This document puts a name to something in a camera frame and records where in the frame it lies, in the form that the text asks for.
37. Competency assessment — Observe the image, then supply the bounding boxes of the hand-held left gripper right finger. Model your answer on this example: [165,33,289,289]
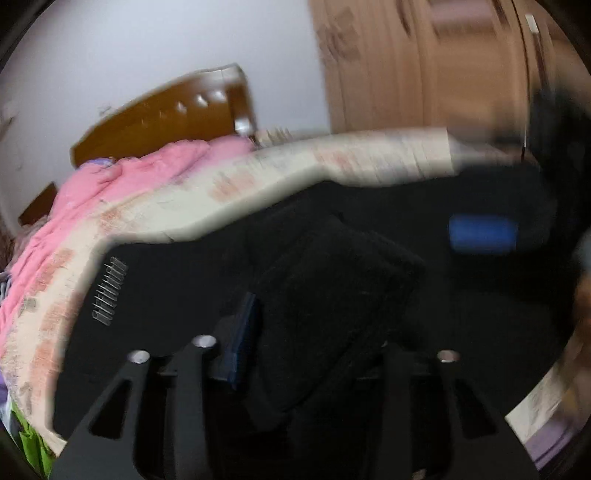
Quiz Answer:
[382,342,541,480]

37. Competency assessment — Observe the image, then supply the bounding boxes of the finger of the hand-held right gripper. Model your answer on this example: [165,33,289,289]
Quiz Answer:
[449,213,517,253]

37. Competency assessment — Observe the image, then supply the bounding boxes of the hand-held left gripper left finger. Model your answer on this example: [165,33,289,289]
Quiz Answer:
[51,291,259,480]

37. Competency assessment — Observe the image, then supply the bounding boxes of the black pants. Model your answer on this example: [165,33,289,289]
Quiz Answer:
[51,164,578,480]

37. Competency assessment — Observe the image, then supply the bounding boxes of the light wooden wardrobe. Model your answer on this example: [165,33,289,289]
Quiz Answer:
[308,0,591,155]

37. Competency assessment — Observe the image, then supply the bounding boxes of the bed with floral sheet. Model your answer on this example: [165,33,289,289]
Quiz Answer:
[0,127,591,467]

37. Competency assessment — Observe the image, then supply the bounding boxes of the pink quilt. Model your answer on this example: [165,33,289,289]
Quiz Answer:
[0,137,254,324]

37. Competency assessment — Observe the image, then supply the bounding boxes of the bright green cloth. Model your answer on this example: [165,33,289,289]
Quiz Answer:
[9,401,54,477]

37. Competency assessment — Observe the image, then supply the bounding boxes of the wooden headboard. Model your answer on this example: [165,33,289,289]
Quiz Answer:
[71,65,258,168]

